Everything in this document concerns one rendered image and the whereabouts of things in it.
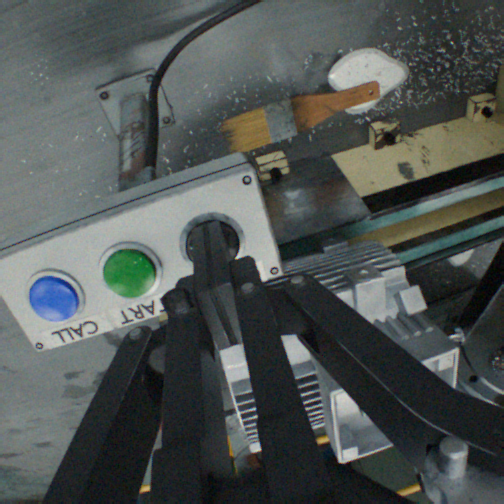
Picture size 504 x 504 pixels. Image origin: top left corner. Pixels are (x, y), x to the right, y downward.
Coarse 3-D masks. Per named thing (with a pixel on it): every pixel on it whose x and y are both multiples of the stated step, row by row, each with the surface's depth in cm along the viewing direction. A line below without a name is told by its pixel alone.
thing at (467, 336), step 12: (492, 264) 41; (492, 276) 41; (480, 288) 45; (492, 288) 42; (480, 300) 45; (492, 300) 43; (468, 312) 49; (480, 312) 46; (492, 312) 46; (456, 324) 54; (468, 324) 50; (480, 324) 49; (468, 336) 51
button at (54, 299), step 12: (48, 276) 22; (36, 288) 21; (48, 288) 21; (60, 288) 21; (72, 288) 22; (36, 300) 21; (48, 300) 22; (60, 300) 22; (72, 300) 22; (36, 312) 22; (48, 312) 22; (60, 312) 22; (72, 312) 22
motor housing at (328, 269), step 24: (288, 264) 43; (312, 264) 42; (336, 264) 40; (360, 264) 40; (384, 264) 39; (336, 288) 38; (384, 312) 38; (288, 336) 37; (240, 384) 36; (312, 384) 36; (240, 408) 35; (312, 408) 37
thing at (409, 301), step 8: (408, 288) 37; (416, 288) 36; (400, 296) 36; (408, 296) 36; (416, 296) 36; (400, 304) 37; (408, 304) 36; (416, 304) 36; (424, 304) 36; (400, 312) 37; (408, 312) 36; (416, 312) 36; (240, 344) 35; (224, 352) 35; (232, 352) 35; (240, 352) 35; (224, 360) 35; (232, 360) 35; (240, 360) 35; (224, 368) 35; (232, 368) 35; (248, 440) 40; (256, 448) 40
